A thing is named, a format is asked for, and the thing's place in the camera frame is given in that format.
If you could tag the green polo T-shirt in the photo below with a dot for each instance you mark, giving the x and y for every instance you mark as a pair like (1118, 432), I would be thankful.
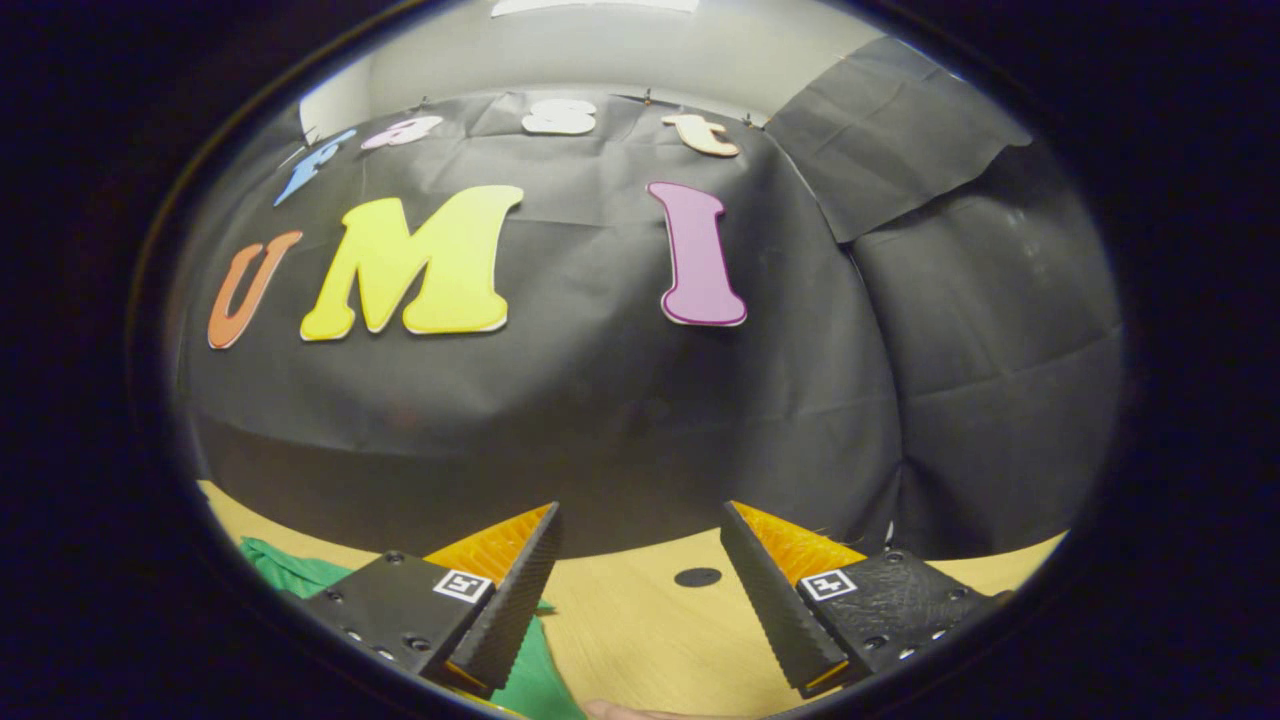
(540, 680)

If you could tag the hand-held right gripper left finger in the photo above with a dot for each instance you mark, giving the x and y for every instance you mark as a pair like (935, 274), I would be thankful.
(515, 610)

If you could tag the white ceiling light panel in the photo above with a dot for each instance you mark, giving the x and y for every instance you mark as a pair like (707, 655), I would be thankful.
(600, 6)

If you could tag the black backdrop cloth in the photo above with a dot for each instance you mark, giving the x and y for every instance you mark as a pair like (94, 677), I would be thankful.
(600, 420)

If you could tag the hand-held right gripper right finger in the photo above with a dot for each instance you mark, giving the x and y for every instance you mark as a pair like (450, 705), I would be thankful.
(775, 610)

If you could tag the round black table grommet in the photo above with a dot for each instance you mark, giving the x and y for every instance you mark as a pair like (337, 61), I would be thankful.
(698, 577)

